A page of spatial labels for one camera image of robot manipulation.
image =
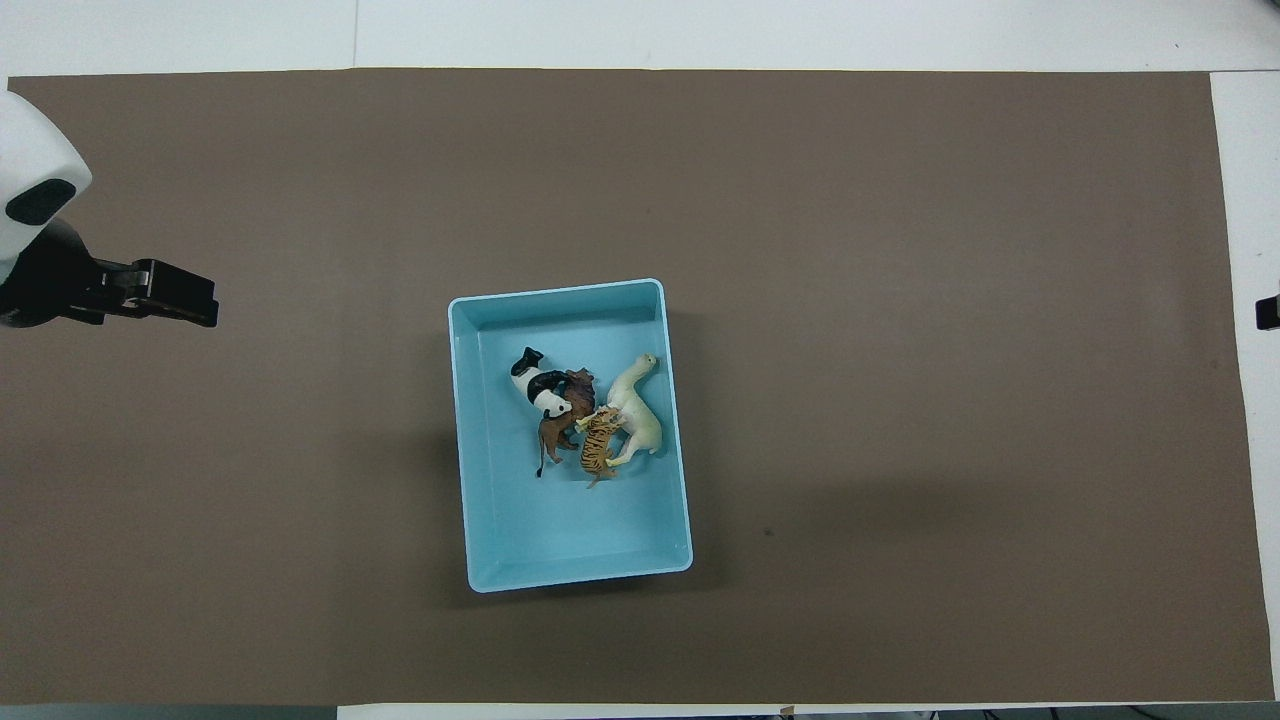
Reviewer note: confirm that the brown lion toy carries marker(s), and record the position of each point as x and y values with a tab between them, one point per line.
555	432

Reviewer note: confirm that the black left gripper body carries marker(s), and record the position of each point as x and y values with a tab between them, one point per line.
50	285

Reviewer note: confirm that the black white panda toy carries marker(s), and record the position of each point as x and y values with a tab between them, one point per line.
547	400

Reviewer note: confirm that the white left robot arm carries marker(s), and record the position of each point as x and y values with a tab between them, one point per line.
30	150

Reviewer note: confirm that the brown table mat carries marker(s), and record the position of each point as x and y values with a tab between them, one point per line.
800	180

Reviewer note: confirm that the cream white llama toy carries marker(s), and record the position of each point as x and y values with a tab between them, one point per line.
640	420

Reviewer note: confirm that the orange striped tiger toy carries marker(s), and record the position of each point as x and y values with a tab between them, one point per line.
597	452

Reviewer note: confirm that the light blue storage box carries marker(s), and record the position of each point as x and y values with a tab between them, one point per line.
560	530

